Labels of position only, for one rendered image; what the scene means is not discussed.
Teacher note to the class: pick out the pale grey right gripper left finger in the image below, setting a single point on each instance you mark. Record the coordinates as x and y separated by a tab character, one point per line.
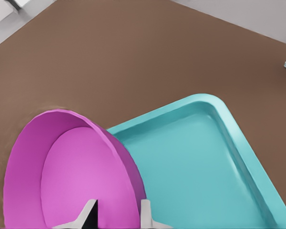
85	215

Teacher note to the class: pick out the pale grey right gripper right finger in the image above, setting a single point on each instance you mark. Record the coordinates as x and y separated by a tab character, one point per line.
146	214

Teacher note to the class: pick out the purple plate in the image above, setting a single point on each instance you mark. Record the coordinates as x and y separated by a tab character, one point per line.
85	171

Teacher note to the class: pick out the teal tray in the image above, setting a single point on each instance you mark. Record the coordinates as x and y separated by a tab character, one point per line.
195	167

